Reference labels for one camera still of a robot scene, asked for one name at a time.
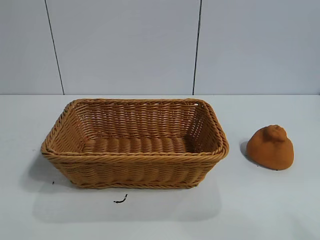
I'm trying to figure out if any tan woven wicker basket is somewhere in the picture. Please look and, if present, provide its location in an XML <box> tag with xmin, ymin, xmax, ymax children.
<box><xmin>40</xmin><ymin>97</ymin><xmax>230</xmax><ymax>190</ymax></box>

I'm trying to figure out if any orange soft toy fruit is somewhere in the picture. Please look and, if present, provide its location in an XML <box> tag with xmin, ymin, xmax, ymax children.
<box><xmin>246</xmin><ymin>124</ymin><xmax>294</xmax><ymax>172</ymax></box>

